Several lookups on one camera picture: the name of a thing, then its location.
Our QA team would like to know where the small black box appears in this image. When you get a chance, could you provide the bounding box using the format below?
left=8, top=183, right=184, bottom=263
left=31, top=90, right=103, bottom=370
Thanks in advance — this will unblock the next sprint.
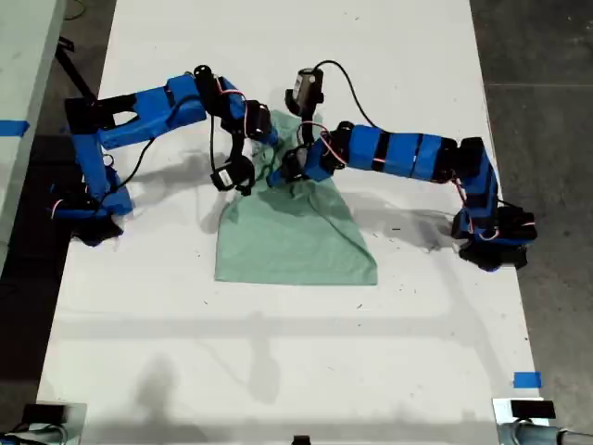
left=21, top=403, right=69, bottom=423
left=510, top=400, right=556, bottom=418

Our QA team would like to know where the black camera box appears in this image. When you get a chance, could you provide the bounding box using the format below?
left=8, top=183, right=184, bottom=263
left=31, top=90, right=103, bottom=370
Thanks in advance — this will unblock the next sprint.
left=210, top=155, right=255, bottom=196
left=284, top=68, right=325, bottom=117

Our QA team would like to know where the grey tube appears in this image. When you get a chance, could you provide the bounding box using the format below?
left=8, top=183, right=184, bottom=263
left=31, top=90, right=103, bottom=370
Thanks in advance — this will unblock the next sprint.
left=498, top=420, right=593, bottom=445

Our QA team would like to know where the pale side table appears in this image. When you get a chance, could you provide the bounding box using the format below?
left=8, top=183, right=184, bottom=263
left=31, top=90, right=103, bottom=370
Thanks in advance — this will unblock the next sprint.
left=0, top=0, right=66, bottom=279

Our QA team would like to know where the black stand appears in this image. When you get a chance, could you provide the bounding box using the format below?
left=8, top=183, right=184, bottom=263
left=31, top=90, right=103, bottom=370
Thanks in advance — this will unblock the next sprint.
left=55, top=36, right=99, bottom=110

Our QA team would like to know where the pale green t-shirt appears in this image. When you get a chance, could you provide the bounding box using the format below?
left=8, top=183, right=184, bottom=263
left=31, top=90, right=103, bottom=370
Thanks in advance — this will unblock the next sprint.
left=213, top=108, right=379, bottom=286

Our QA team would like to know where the silver metal plate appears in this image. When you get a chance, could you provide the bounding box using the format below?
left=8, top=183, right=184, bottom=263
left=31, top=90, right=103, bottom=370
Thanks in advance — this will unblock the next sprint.
left=32, top=400, right=88, bottom=445
left=491, top=397, right=516, bottom=426

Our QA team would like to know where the black camera cable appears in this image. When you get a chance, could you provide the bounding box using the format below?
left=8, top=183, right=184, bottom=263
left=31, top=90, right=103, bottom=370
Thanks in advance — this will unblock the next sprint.
left=314, top=59, right=379, bottom=129
left=96, top=113, right=221, bottom=208

